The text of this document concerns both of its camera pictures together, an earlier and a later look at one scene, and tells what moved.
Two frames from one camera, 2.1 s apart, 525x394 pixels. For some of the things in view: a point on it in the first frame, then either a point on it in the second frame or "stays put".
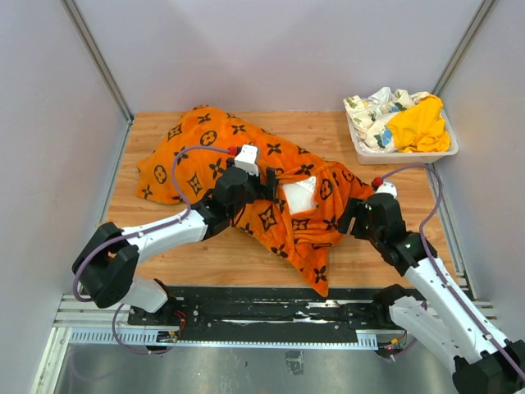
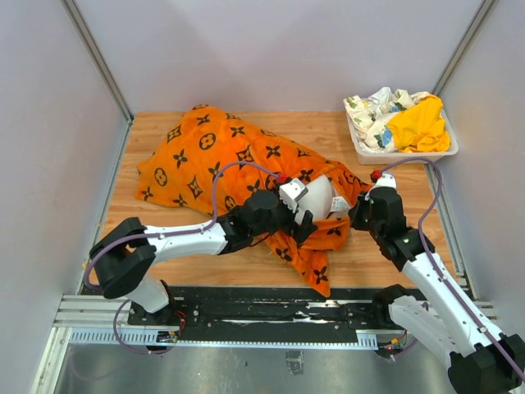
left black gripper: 262,190 -> 300,231
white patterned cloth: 369,116 stays put
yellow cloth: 421,128 stays put
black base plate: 269,309 stays put
